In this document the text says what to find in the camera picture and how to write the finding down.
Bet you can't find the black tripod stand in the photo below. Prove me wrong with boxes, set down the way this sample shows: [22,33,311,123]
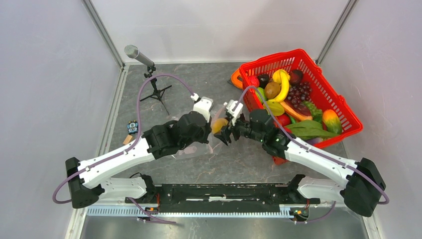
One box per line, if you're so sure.
[139,65,172,115]

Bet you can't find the green grape bunch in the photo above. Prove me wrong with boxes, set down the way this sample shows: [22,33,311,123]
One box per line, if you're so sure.
[303,101,323,123]

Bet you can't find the grey microphone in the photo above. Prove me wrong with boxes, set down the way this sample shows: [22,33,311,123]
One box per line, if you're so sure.
[124,45,155,68]

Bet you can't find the red plastic basket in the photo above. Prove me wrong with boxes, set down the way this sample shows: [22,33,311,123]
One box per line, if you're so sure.
[239,49,363,149]

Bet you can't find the mango orange green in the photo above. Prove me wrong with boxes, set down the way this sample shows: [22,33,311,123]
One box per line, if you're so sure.
[322,110,342,134]

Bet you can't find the yellow banana bunch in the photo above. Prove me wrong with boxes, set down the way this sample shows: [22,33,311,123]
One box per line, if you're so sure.
[269,69,291,103]

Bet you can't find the red strawberry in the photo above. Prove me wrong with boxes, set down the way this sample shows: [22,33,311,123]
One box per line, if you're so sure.
[248,75,260,88]

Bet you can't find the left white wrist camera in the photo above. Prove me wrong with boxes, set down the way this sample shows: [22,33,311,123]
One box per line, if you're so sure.
[191,95,213,122]

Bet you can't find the red tomato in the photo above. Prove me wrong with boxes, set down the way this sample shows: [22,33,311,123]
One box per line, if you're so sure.
[276,114,292,127]

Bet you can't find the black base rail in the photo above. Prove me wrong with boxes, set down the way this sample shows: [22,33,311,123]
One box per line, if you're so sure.
[136,183,320,213]

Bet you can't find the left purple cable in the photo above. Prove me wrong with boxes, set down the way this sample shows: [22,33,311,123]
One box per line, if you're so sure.
[52,73,199,205]

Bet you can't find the purple eggplant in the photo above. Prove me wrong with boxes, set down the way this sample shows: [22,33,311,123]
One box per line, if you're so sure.
[305,137,325,145]

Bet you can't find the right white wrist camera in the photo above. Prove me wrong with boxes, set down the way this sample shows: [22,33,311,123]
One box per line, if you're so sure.
[224,100,243,126]

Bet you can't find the papaya slice orange brown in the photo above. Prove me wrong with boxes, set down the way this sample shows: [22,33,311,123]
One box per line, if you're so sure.
[280,101,313,121]

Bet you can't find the small wooden block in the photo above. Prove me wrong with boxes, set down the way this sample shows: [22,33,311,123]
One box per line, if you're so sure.
[122,134,134,145]

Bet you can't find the dark mangosteen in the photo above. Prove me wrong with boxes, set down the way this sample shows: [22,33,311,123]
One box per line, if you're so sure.
[257,73,270,89]

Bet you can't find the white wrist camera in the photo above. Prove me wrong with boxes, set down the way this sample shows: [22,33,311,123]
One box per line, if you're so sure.
[191,95,213,122]
[224,100,243,126]

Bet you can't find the dark red grape bunch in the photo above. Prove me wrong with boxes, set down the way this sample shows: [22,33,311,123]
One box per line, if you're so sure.
[285,82,311,108]

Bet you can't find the green leafy vegetable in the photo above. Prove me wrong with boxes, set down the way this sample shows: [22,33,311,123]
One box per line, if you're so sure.
[285,120,338,140]

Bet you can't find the dark plum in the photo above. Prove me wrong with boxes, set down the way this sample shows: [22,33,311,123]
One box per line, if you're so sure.
[289,69,303,86]

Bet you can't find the orange fruit with leaf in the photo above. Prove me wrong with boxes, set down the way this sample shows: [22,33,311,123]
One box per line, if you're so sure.
[211,118,228,134]

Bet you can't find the small blue robot toy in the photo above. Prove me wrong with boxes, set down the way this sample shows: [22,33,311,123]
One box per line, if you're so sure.
[127,120,139,135]

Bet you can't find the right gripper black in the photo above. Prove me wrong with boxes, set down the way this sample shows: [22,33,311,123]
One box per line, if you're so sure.
[214,112,265,147]

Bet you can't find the green apple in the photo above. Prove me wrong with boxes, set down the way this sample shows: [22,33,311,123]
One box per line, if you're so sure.
[255,87,267,104]

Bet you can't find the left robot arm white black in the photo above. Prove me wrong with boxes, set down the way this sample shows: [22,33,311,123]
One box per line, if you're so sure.
[65,111,211,209]

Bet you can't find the yellow star fruit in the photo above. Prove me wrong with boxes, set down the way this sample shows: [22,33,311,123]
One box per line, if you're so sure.
[262,101,285,117]

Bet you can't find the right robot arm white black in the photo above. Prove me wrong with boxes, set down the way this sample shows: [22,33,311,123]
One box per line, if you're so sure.
[214,109,389,217]

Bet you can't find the clear zip top bag pink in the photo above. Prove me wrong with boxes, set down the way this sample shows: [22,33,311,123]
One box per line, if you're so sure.
[171,103,246,159]

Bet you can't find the orange plastic handle piece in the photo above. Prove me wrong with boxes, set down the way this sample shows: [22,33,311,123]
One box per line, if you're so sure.
[229,69,243,89]

